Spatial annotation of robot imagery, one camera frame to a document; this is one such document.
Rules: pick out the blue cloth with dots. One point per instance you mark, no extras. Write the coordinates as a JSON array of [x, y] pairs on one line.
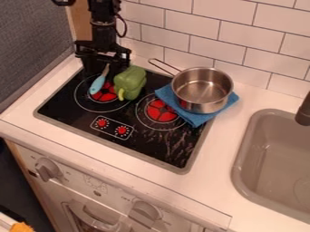
[[189, 116]]

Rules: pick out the silver pot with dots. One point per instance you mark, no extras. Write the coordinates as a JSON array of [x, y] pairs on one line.
[[202, 89]]

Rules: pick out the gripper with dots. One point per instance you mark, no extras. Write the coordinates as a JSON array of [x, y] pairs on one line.
[[103, 50]]

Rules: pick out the toy sink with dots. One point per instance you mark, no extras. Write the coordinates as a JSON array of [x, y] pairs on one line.
[[274, 163]]

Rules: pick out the green toy pepper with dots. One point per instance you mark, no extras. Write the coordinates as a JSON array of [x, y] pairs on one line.
[[129, 82]]

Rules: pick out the toy stove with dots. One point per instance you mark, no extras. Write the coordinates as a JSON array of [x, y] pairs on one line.
[[141, 136]]

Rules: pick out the tap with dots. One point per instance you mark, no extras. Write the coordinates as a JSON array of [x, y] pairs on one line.
[[303, 113]]

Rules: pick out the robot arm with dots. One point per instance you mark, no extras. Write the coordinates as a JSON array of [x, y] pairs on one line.
[[103, 21]]

